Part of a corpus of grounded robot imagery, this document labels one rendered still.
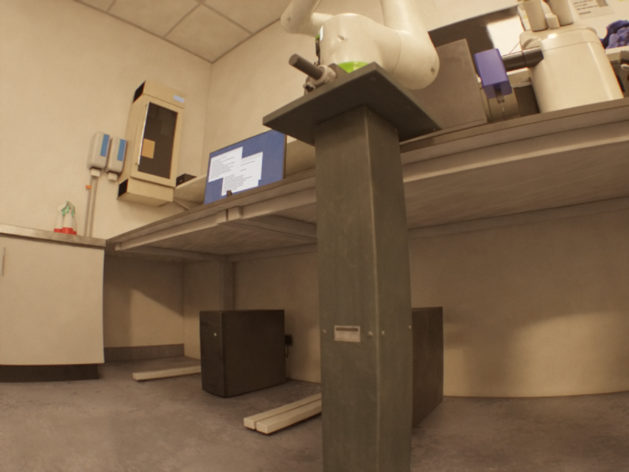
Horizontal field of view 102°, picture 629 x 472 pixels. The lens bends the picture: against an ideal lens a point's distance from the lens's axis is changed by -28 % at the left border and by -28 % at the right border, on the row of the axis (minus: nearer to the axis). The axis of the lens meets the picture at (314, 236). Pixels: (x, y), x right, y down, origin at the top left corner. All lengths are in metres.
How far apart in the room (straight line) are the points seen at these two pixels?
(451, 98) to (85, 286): 1.80
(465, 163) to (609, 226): 0.91
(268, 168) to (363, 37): 1.00
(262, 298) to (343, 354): 1.59
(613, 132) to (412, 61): 0.44
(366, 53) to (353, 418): 0.66
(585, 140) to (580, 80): 0.14
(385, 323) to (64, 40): 2.91
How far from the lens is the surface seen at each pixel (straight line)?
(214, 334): 1.63
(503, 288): 1.50
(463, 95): 1.16
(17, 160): 2.58
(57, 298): 1.88
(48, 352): 1.90
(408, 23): 0.90
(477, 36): 1.76
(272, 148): 1.66
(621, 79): 1.06
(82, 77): 2.94
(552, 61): 0.84
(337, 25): 0.77
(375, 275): 0.54
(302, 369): 1.97
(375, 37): 0.77
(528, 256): 1.49
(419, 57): 0.82
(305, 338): 1.93
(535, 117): 0.68
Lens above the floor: 0.46
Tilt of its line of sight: 10 degrees up
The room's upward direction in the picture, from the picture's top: 1 degrees counter-clockwise
